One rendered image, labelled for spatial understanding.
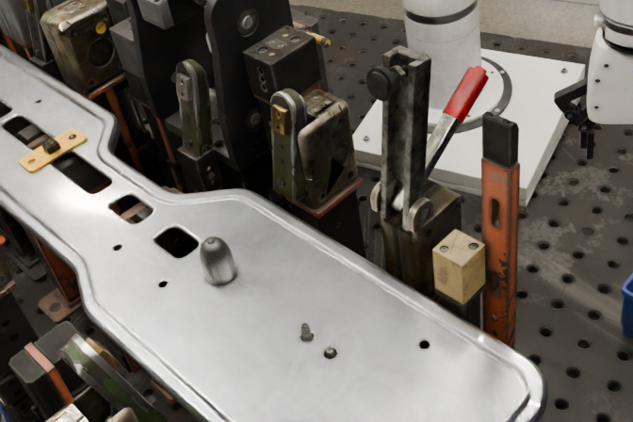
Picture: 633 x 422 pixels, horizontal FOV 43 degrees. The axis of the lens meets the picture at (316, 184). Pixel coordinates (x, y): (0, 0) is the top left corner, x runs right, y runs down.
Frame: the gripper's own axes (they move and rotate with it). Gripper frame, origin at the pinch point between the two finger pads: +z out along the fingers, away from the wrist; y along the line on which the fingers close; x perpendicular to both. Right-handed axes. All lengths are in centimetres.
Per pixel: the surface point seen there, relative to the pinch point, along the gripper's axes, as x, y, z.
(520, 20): 188, -23, 104
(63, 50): 9, -75, -10
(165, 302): -30, -45, -6
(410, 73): -19.7, -19.7, -25.2
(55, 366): -38, -54, -5
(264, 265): -24.5, -36.4, -5.4
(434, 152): -17.1, -19.0, -14.2
